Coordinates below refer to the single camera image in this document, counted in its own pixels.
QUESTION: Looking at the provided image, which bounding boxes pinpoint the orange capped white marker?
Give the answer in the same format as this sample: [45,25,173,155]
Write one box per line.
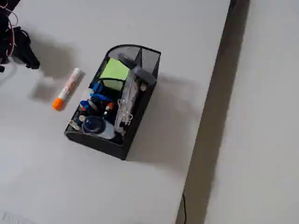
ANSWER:
[52,67,81,111]

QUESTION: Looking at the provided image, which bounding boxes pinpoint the black mesh organizer tray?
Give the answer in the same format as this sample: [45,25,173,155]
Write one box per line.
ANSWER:
[64,43,162,161]

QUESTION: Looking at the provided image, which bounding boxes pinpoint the blue pen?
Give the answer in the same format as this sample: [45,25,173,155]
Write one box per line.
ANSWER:
[90,92,113,103]

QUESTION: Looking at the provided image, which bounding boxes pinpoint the green sticky note pad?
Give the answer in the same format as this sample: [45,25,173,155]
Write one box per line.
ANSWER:
[100,58,130,81]

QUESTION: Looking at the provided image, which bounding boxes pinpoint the blue capped glue bottle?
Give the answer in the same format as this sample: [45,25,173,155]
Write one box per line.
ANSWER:
[82,116,117,140]

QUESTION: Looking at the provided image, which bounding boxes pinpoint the clear plastic bag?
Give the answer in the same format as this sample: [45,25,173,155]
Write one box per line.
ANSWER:
[114,71,141,136]

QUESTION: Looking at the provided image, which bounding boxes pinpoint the white printed label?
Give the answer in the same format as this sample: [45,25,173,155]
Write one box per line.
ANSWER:
[1,211,32,224]

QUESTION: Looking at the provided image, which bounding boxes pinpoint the thin black cable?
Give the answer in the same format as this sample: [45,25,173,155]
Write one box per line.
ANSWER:
[181,193,188,224]

